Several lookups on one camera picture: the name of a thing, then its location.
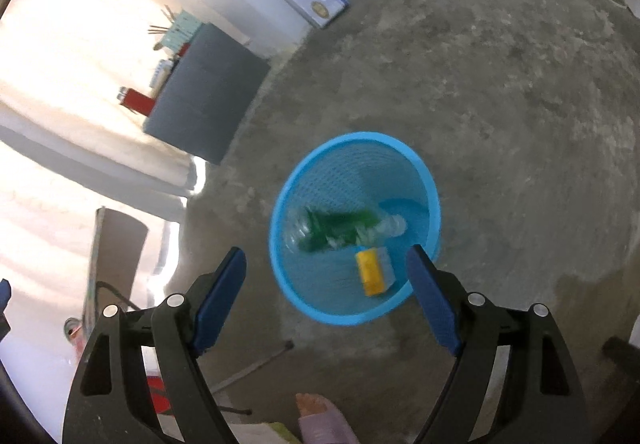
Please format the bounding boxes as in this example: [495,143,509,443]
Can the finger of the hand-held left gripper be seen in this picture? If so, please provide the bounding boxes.
[0,278,12,341]

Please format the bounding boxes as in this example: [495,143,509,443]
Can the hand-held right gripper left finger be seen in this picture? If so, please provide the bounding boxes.
[62,247,248,444]

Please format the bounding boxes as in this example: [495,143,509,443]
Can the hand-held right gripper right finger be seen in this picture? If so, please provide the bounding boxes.
[405,245,591,444]

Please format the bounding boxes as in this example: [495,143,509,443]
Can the small yellow box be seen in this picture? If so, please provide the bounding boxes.
[355,247,397,298]

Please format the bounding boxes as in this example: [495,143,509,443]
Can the green plastic bottle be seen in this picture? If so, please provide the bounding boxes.
[286,205,408,255]

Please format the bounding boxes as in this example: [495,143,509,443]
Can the blue mesh waste basket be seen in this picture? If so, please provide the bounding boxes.
[269,131,442,327]

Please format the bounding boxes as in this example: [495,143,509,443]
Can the metal rod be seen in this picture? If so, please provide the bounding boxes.
[209,340,296,396]

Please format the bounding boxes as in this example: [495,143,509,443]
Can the person's foot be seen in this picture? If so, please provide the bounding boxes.
[295,392,359,444]

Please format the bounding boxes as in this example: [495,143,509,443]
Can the grey cabinet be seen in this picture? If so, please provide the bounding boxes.
[143,22,272,166]

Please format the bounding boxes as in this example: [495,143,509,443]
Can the red container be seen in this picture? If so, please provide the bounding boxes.
[117,86,157,116]

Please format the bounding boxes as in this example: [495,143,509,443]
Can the white blue roll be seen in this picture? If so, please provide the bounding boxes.
[149,57,174,91]

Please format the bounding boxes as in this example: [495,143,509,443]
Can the teal box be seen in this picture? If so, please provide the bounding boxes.
[161,9,205,56]

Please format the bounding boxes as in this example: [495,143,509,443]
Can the wooden sticks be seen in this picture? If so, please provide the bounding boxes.
[147,3,177,36]

